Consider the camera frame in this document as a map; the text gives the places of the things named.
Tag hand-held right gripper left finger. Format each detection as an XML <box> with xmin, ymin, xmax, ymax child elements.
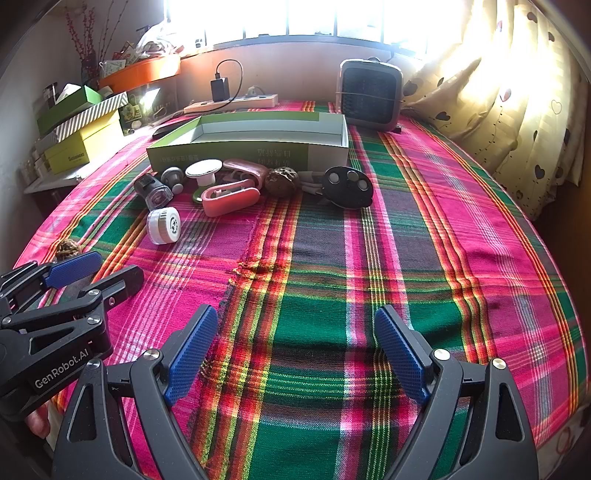
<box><xmin>52</xmin><ymin>305</ymin><xmax>219</xmax><ymax>480</ymax></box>

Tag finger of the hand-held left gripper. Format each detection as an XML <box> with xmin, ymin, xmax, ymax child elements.
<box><xmin>0</xmin><ymin>265</ymin><xmax>145</xmax><ymax>367</ymax></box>
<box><xmin>0</xmin><ymin>250</ymin><xmax>103</xmax><ymax>315</ymax></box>

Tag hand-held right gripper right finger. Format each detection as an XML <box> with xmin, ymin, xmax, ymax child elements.
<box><xmin>374</xmin><ymin>305</ymin><xmax>540</xmax><ymax>480</ymax></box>

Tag brown walnut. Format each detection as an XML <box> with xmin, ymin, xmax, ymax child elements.
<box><xmin>55</xmin><ymin>237</ymin><xmax>84</xmax><ymax>259</ymax></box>
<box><xmin>265</xmin><ymin>167</ymin><xmax>300</xmax><ymax>198</ymax></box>

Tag white ribbed round container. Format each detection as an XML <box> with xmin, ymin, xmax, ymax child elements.
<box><xmin>147</xmin><ymin>208</ymin><xmax>182</xmax><ymax>245</ymax></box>

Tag black clear plastic light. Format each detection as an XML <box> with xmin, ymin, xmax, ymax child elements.
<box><xmin>134</xmin><ymin>173</ymin><xmax>174</xmax><ymax>212</ymax></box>

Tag grey mushroom-shaped knob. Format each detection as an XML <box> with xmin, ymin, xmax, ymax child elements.
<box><xmin>161</xmin><ymin>166</ymin><xmax>186</xmax><ymax>193</ymax></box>

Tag pink U-shaped clip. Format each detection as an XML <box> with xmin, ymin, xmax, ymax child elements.
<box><xmin>202</xmin><ymin>180</ymin><xmax>260</xmax><ymax>217</ymax></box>

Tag white disc green-base stand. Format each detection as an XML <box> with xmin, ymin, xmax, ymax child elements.
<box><xmin>185</xmin><ymin>159</ymin><xmax>223</xmax><ymax>204</ymax></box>

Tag black oval three-hole disc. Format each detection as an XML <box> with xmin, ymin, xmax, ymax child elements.
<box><xmin>322</xmin><ymin>166</ymin><xmax>374</xmax><ymax>209</ymax></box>

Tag pink curved massager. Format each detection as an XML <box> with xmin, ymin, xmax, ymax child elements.
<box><xmin>223</xmin><ymin>158</ymin><xmax>271</xmax><ymax>190</ymax></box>

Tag white USB cable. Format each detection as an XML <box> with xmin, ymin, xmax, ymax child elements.
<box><xmin>300</xmin><ymin>170</ymin><xmax>326</xmax><ymax>192</ymax></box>

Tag green and white cardboard box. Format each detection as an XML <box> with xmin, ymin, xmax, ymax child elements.
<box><xmin>146</xmin><ymin>111</ymin><xmax>350</xmax><ymax>174</ymax></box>

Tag person's left hand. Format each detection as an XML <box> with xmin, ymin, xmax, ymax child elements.
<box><xmin>24</xmin><ymin>402</ymin><xmax>52</xmax><ymax>438</ymax></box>

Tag white side shelf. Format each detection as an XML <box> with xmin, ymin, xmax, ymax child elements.
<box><xmin>23</xmin><ymin>161</ymin><xmax>98</xmax><ymax>195</ymax></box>

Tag pink green plaid cloth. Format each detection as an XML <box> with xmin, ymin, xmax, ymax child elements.
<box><xmin>14</xmin><ymin>99</ymin><xmax>583</xmax><ymax>480</ymax></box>

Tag black smartphone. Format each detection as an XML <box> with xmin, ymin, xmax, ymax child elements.
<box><xmin>152</xmin><ymin>121</ymin><xmax>185</xmax><ymax>139</ymax></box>

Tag green carton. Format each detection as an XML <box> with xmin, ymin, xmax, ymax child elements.
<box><xmin>37</xmin><ymin>85</ymin><xmax>107</xmax><ymax>134</ymax></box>

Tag brown wooden cabinet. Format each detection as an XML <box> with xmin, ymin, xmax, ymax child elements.
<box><xmin>531</xmin><ymin>180</ymin><xmax>591</xmax><ymax>296</ymax></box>

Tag orange tray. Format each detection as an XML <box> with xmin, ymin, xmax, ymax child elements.
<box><xmin>98</xmin><ymin>54</ymin><xmax>182</xmax><ymax>93</ymax></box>

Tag beige power strip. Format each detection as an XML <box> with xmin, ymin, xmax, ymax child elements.
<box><xmin>184</xmin><ymin>93</ymin><xmax>280</xmax><ymax>115</ymax></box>

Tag small printed cartons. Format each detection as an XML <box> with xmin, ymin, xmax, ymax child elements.
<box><xmin>99</xmin><ymin>41</ymin><xmax>153</xmax><ymax>77</ymax></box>

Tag red berry branches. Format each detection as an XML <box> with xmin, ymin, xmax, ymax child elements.
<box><xmin>65</xmin><ymin>7</ymin><xmax>116</xmax><ymax>65</ymax></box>

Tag white plastic bag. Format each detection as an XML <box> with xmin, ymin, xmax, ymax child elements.
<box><xmin>139</xmin><ymin>23</ymin><xmax>183</xmax><ymax>51</ymax></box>

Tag cream heart-print curtain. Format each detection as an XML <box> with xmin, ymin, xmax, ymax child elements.
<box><xmin>402</xmin><ymin>0</ymin><xmax>591</xmax><ymax>222</ymax></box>

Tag small grey fan heater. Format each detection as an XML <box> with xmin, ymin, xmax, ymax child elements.
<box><xmin>339</xmin><ymin>58</ymin><xmax>404</xmax><ymax>132</ymax></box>

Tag barred window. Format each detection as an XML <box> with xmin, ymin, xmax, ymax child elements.
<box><xmin>164</xmin><ymin>0</ymin><xmax>462</xmax><ymax>51</ymax></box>

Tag black charger cable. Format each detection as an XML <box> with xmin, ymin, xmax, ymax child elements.
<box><xmin>215</xmin><ymin>59</ymin><xmax>244</xmax><ymax>100</ymax></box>

